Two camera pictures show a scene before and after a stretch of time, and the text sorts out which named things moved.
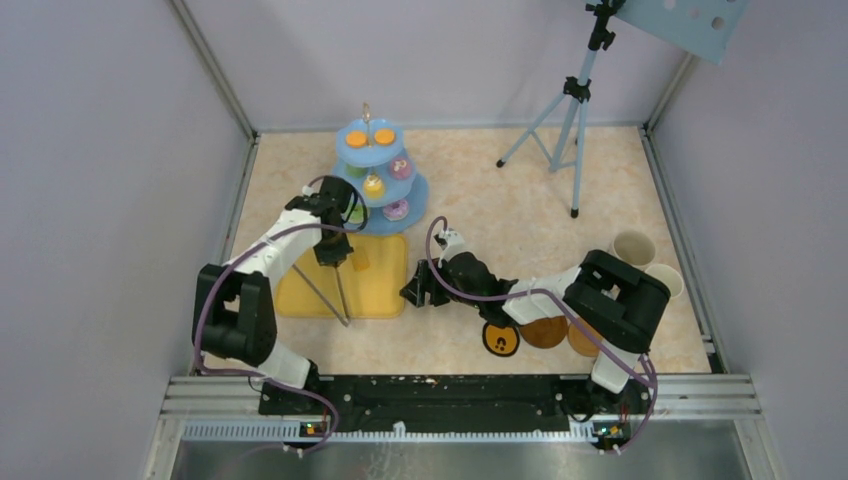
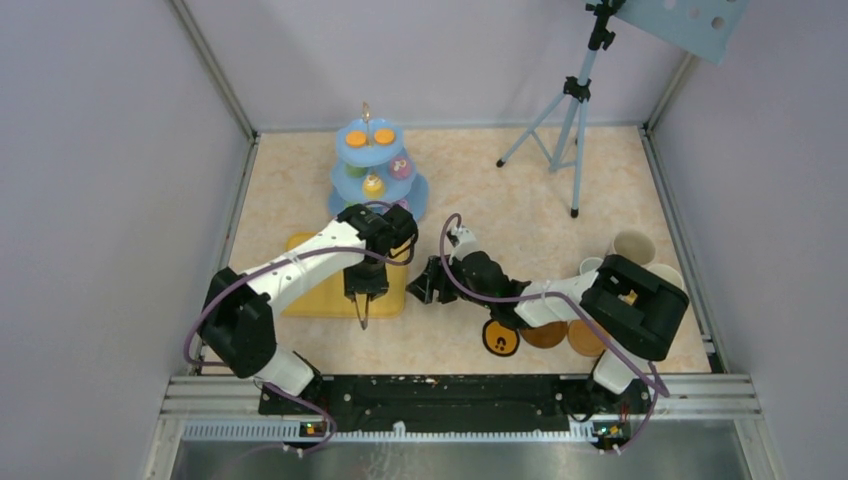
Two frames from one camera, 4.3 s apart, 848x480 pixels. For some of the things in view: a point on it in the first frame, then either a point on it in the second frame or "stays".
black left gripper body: [333, 248] -> [366, 277]
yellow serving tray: [375, 281] stays
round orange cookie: [356, 139] stays
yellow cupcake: [374, 186] stays
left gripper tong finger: [342, 293] -> [363, 307]
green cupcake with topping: [355, 171] stays
